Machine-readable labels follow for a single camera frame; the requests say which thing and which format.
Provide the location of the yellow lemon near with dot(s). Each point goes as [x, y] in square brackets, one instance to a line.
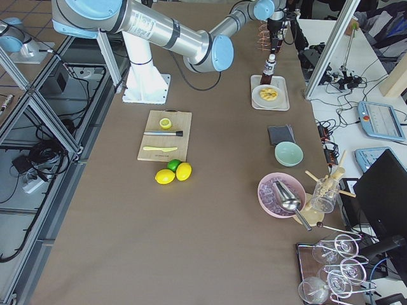
[165, 176]

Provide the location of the pink ice bowl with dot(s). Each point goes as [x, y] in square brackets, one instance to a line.
[269, 200]

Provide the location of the blue teach pendant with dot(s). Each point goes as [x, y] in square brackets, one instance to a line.
[367, 156]
[380, 121]

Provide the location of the grey folded cloth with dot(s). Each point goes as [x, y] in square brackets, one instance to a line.
[278, 134]

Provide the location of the steel muddler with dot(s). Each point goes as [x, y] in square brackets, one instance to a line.
[164, 133]

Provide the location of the tea bottle white cap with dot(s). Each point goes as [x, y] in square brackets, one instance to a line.
[268, 70]

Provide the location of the glazed braided donut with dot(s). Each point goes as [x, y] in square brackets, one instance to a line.
[268, 94]

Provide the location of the metal ice scoop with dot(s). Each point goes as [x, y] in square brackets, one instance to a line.
[290, 203]

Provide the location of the black computer monitor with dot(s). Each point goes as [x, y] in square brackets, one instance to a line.
[381, 193]

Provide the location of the mint green bowl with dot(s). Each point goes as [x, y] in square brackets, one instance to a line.
[288, 154]

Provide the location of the white round plate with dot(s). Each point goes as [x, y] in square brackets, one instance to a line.
[263, 103]

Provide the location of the clear glass jar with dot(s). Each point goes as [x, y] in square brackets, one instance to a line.
[325, 194]

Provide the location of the cream serving tray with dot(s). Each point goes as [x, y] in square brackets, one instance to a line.
[280, 83]

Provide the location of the green handled reacher stick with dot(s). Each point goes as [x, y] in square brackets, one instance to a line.
[351, 34]

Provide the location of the yellow lemon far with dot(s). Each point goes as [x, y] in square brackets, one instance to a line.
[183, 171]

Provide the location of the copper wire bottle rack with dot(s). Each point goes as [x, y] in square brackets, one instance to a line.
[264, 37]

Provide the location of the yellow lemon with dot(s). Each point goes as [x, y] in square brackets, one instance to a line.
[165, 176]
[183, 171]

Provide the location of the green lime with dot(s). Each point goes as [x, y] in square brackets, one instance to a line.
[173, 164]

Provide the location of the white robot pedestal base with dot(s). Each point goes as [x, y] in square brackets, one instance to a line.
[145, 84]

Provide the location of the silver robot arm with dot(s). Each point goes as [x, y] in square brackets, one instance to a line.
[203, 51]
[20, 45]

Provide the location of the halved lemon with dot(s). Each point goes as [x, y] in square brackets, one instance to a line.
[165, 123]

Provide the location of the wine glass rack tray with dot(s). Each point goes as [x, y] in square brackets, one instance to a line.
[332, 271]

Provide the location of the wooden block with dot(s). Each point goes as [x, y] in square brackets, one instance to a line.
[395, 83]

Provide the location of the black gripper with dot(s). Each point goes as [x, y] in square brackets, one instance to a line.
[274, 24]

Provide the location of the wooden glass stand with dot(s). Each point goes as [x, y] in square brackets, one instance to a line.
[336, 175]

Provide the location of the yellow plastic knife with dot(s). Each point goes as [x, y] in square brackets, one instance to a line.
[162, 149]

